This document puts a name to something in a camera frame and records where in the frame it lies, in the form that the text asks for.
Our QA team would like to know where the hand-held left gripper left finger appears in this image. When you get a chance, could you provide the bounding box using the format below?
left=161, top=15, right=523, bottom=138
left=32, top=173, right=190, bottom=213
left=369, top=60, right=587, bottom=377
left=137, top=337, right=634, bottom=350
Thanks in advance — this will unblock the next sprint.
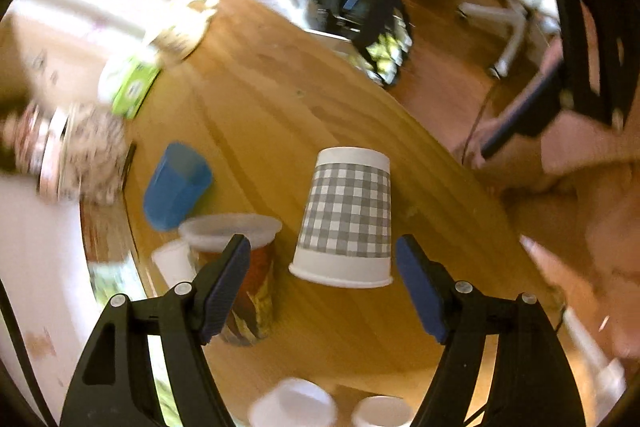
left=60, top=234, right=251, bottom=427

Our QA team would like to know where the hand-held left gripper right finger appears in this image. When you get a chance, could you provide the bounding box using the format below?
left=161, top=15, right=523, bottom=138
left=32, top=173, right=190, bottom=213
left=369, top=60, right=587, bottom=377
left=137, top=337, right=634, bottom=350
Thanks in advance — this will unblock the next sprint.
left=396, top=234, right=587, bottom=427

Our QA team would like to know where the grey checked paper cup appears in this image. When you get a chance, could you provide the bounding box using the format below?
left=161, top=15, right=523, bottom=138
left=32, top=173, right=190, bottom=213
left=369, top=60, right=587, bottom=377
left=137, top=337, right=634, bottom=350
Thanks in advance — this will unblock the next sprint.
left=288, top=147, right=394, bottom=289

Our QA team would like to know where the printed cup with clear lid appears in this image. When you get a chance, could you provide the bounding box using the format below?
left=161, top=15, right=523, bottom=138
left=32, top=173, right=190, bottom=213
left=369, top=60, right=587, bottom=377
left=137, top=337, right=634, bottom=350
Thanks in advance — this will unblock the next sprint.
left=178, top=214, right=282, bottom=347

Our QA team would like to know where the small white cup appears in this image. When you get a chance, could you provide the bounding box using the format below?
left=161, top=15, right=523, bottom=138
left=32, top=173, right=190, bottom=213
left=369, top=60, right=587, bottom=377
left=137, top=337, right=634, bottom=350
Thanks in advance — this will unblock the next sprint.
left=151, top=241, right=198, bottom=290

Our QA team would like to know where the blue plastic cup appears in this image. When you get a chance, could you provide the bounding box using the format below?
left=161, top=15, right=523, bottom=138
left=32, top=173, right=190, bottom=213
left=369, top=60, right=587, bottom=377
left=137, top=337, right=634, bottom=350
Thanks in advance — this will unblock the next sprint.
left=143, top=142, right=213, bottom=231

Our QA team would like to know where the white paper cup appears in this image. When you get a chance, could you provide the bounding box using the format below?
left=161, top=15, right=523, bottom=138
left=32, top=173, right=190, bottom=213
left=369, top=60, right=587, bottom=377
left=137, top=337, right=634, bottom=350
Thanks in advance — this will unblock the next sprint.
left=351, top=396, right=415, bottom=427
left=248, top=378, right=337, bottom=427

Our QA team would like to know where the black device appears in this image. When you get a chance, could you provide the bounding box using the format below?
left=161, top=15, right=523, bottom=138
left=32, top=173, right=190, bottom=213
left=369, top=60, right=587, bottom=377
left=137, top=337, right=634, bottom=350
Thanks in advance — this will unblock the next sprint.
left=305, top=0, right=386, bottom=40

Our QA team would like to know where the yellow green patterned bag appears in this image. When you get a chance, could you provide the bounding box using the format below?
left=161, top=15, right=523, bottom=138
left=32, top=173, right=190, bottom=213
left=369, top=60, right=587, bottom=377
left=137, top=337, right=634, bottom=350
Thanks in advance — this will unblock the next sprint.
left=357, top=14, right=415, bottom=86

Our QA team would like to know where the white office chair base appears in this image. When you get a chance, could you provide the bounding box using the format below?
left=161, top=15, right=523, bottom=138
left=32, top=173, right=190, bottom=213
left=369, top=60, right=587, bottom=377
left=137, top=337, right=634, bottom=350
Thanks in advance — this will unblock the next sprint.
left=457, top=0, right=558, bottom=80

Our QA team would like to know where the person's bare leg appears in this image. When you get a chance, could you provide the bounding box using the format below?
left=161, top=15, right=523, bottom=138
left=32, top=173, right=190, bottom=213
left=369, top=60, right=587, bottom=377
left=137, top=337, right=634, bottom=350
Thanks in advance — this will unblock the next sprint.
left=500, top=107, right=640, bottom=358

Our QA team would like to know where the speckled patterned container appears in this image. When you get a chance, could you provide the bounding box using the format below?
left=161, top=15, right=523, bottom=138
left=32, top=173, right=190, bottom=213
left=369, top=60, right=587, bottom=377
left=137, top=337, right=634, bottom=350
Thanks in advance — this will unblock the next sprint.
left=60, top=104, right=131, bottom=202

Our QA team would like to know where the round patterned plate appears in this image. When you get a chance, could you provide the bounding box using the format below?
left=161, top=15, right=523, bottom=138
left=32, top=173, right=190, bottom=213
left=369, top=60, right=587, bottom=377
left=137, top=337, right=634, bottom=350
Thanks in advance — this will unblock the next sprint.
left=145, top=0, right=219, bottom=60

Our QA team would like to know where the green and white box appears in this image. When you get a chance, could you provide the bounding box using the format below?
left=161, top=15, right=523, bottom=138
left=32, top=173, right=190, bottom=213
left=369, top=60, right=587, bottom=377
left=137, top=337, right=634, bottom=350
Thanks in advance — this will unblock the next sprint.
left=98, top=57, right=162, bottom=118

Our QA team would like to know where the stack of round tins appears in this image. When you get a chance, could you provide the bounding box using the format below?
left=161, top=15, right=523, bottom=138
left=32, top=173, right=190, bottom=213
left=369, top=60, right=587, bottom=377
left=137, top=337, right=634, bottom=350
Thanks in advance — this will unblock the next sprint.
left=0, top=102, right=68, bottom=195

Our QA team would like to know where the black cable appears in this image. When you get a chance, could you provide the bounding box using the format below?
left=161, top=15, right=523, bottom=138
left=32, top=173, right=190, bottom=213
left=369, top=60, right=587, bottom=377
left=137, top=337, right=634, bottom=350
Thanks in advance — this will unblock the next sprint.
left=0, top=279, right=51, bottom=427

